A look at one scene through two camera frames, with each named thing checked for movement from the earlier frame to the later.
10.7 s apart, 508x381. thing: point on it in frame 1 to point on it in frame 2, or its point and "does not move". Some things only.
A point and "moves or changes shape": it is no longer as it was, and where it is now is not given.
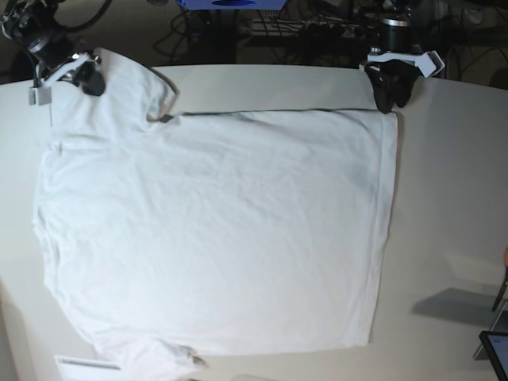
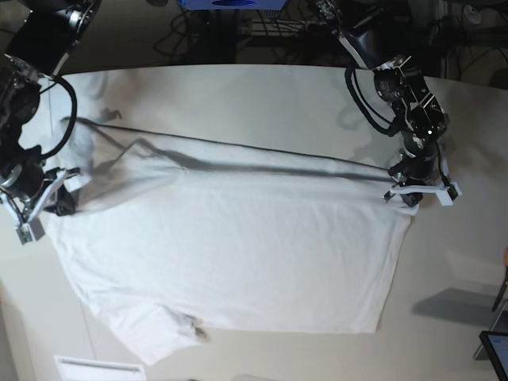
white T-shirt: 164,240 moves or changes shape
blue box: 232,5 does not move
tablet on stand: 494,344 does not move
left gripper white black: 87,76 to 36,190
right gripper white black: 397,78 to 414,176
